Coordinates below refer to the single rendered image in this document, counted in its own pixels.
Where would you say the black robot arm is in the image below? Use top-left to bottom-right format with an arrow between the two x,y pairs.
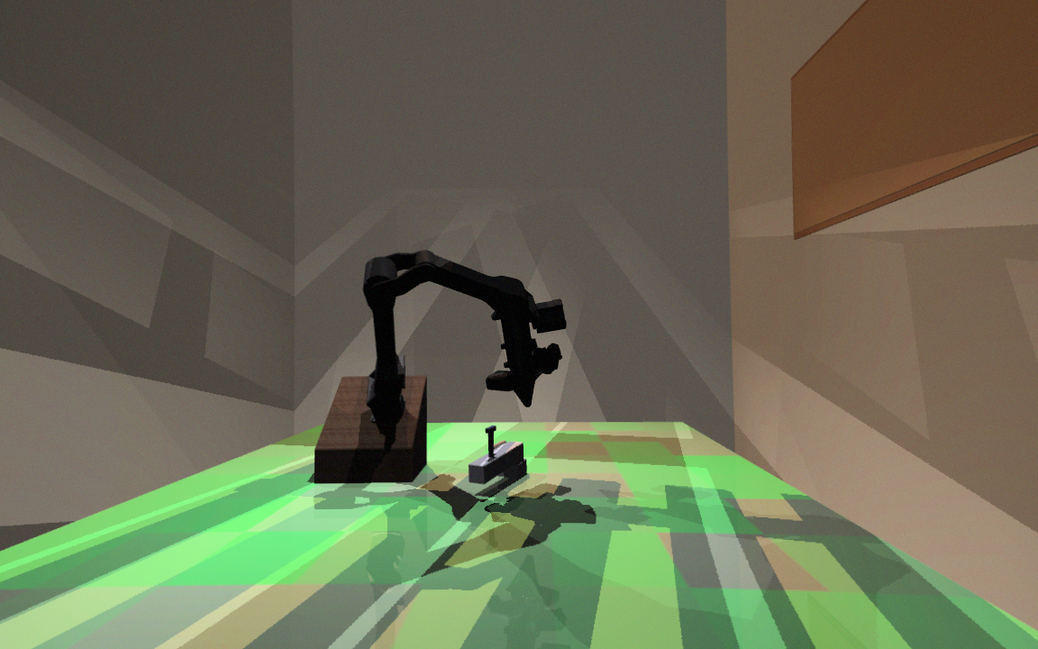
363,250 -> 567,422

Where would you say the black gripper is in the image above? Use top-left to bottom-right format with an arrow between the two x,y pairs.
486,336 -> 542,407

